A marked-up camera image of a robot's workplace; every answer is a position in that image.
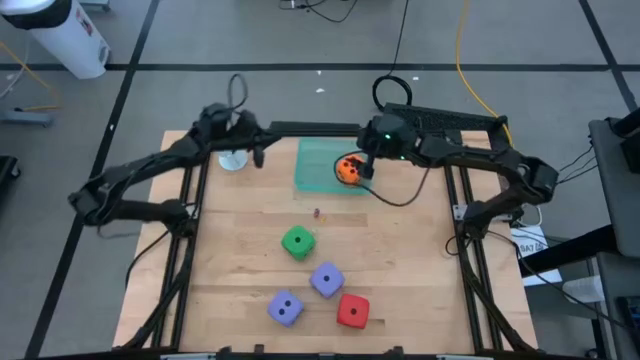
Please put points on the red foam die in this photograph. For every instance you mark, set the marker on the red foam die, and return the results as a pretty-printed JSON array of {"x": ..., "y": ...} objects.
[{"x": 353, "y": 311}]

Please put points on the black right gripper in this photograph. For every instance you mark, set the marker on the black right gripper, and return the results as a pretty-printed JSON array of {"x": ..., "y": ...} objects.
[{"x": 385, "y": 137}]

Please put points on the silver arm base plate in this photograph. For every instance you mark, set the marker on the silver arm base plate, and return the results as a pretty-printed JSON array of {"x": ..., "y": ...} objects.
[{"x": 460, "y": 212}]

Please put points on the white cylindrical bin black rim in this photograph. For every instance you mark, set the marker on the white cylindrical bin black rim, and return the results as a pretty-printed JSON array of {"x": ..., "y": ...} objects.
[{"x": 65, "y": 40}]

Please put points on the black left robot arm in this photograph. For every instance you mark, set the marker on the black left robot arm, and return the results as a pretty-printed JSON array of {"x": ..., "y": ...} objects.
[{"x": 140, "y": 210}]

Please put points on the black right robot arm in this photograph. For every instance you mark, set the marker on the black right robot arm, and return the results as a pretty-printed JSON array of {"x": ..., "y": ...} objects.
[{"x": 525, "y": 172}]

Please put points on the green foam die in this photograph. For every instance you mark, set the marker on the green foam die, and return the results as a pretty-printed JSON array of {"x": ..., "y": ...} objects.
[{"x": 298, "y": 242}]

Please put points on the grey floor stand base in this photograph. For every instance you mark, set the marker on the grey floor stand base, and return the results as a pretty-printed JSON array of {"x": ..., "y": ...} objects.
[{"x": 25, "y": 117}]

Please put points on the purple foam die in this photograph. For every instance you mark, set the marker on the purple foam die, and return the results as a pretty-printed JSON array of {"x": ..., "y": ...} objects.
[
  {"x": 285, "y": 308},
  {"x": 327, "y": 279}
]

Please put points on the black desk edge bar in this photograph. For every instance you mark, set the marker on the black desk edge bar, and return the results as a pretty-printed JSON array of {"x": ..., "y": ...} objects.
[{"x": 570, "y": 250}]

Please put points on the teal translucent plastic tray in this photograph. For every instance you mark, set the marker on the teal translucent plastic tray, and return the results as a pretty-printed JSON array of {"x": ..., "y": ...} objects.
[{"x": 315, "y": 165}]

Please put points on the orange foam die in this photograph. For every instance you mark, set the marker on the orange foam die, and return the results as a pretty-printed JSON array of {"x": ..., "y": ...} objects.
[{"x": 347, "y": 172}]

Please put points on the white printed paper sign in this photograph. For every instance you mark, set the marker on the white printed paper sign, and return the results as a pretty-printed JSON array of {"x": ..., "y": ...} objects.
[{"x": 532, "y": 247}]

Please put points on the grey side desk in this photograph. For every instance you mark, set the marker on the grey side desk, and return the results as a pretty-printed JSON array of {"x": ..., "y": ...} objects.
[{"x": 612, "y": 200}]

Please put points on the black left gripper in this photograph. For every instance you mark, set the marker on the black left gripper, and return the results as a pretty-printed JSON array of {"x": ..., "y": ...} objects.
[{"x": 240, "y": 131}]

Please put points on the black floor object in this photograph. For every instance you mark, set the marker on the black floor object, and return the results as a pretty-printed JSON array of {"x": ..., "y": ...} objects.
[{"x": 7, "y": 167}]

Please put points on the black frame bracket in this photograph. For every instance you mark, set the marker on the black frame bracket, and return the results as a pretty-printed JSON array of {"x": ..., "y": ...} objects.
[
  {"x": 397, "y": 350},
  {"x": 259, "y": 349}
]

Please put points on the black device on desk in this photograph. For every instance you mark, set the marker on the black device on desk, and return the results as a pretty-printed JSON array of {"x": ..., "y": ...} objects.
[{"x": 631, "y": 145}]

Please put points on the black aluminium table frame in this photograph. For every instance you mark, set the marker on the black aluminium table frame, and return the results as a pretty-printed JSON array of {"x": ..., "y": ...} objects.
[{"x": 315, "y": 129}]

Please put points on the black perforated panel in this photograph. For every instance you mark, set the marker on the black perforated panel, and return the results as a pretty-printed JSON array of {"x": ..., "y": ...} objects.
[{"x": 440, "y": 120}]

